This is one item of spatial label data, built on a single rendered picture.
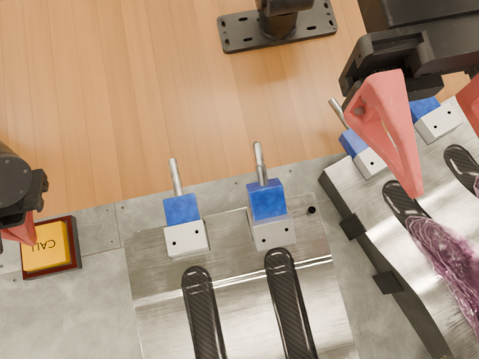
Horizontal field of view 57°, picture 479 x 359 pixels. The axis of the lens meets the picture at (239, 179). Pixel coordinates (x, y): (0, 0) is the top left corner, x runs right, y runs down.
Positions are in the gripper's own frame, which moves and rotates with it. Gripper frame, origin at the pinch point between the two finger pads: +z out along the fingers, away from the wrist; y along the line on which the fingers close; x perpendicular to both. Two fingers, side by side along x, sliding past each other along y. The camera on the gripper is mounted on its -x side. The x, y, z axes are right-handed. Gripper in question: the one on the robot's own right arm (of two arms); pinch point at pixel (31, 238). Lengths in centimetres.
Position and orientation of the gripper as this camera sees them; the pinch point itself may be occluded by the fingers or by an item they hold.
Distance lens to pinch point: 67.0
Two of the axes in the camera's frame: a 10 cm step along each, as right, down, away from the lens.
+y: 9.8, -2.1, 0.7
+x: -2.0, -7.0, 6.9
